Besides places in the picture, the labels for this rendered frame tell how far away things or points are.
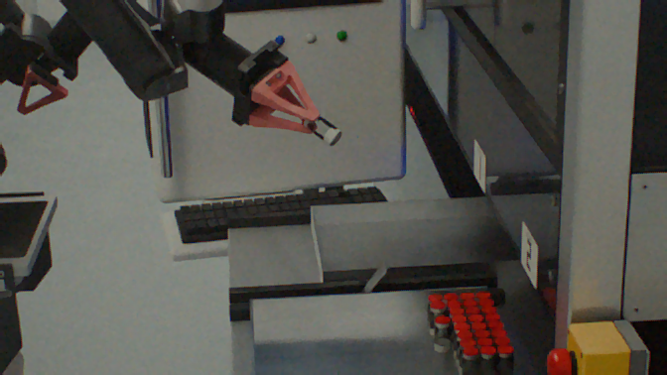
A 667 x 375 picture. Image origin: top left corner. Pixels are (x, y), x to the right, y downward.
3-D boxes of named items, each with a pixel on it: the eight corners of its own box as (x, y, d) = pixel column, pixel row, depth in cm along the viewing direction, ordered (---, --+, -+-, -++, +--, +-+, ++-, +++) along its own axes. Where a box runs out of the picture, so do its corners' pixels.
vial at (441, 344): (449, 344, 172) (449, 314, 171) (452, 352, 170) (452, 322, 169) (433, 345, 172) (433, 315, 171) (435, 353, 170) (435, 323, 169)
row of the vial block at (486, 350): (472, 320, 179) (473, 291, 177) (497, 384, 162) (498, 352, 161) (458, 321, 179) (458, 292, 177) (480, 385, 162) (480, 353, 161)
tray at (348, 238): (510, 213, 215) (510, 194, 214) (547, 279, 191) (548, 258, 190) (311, 225, 213) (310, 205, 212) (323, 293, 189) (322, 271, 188)
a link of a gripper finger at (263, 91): (329, 129, 155) (270, 89, 158) (336, 90, 150) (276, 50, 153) (294, 161, 152) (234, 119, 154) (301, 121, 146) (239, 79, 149)
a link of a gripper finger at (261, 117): (329, 127, 155) (270, 86, 158) (337, 87, 149) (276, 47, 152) (294, 158, 151) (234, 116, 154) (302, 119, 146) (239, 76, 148)
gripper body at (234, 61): (276, 102, 159) (230, 71, 161) (285, 46, 151) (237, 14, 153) (242, 130, 155) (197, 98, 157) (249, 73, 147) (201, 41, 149)
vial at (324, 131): (331, 150, 151) (303, 129, 152) (342, 137, 151) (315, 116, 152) (331, 141, 149) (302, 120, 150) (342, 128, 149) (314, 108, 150)
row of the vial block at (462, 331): (457, 321, 179) (458, 292, 177) (479, 385, 162) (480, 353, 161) (442, 321, 179) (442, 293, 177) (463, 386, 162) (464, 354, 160)
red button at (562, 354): (575, 371, 146) (577, 340, 145) (585, 388, 143) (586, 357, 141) (543, 373, 146) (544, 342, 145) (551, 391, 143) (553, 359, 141)
